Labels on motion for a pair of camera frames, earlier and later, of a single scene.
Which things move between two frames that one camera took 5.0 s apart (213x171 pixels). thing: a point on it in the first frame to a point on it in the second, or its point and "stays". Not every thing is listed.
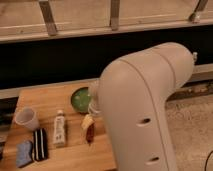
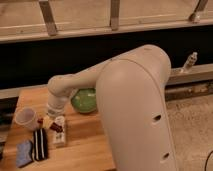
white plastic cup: (27, 117) stays
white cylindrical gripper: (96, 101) to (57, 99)
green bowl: (81, 99) stays
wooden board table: (46, 132) stays
